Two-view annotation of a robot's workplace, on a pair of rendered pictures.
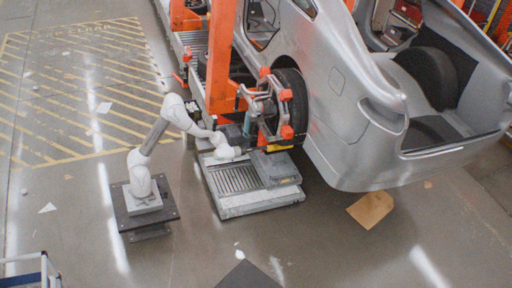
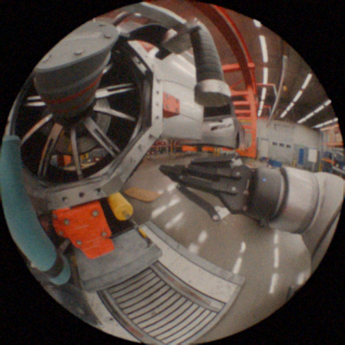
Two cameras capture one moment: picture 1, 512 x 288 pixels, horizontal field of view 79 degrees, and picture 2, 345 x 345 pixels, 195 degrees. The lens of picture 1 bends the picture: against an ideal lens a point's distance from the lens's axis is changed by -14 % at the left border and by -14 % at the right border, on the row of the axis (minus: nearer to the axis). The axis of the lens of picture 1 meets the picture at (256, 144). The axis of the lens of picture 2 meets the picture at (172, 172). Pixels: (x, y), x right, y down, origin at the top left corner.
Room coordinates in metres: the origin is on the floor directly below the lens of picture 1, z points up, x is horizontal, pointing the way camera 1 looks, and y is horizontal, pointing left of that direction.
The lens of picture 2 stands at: (2.31, 0.15, 0.69)
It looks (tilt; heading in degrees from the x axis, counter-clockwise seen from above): 15 degrees down; 252
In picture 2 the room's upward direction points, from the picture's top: straight up
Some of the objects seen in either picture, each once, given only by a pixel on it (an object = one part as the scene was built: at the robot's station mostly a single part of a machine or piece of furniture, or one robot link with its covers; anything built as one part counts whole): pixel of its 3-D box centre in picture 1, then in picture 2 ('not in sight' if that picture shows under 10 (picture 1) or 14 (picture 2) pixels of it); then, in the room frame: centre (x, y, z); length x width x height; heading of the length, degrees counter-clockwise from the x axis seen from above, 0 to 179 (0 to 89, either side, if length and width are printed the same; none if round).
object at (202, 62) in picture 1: (223, 64); not in sight; (3.95, 0.57, 0.39); 0.66 x 0.66 x 0.24
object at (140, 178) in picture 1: (140, 179); not in sight; (1.74, 0.82, 0.53); 0.18 x 0.16 x 0.22; 28
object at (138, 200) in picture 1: (142, 194); not in sight; (1.72, 0.81, 0.39); 0.22 x 0.18 x 0.06; 43
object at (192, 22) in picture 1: (200, 16); not in sight; (4.65, 1.05, 0.69); 0.52 x 0.17 x 0.35; 118
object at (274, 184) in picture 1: (275, 166); (111, 252); (2.56, -0.22, 0.13); 0.50 x 0.36 x 0.10; 28
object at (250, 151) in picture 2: not in sight; (246, 118); (-0.80, -1.75, 1.75); 0.68 x 0.16 x 2.45; 118
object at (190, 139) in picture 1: (190, 131); not in sight; (2.77, 0.69, 0.21); 0.10 x 0.10 x 0.42; 28
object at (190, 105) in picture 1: (191, 110); not in sight; (2.73, 0.66, 0.51); 0.20 x 0.14 x 0.13; 32
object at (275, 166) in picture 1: (278, 151); (98, 231); (2.57, -0.22, 0.32); 0.40 x 0.30 x 0.28; 28
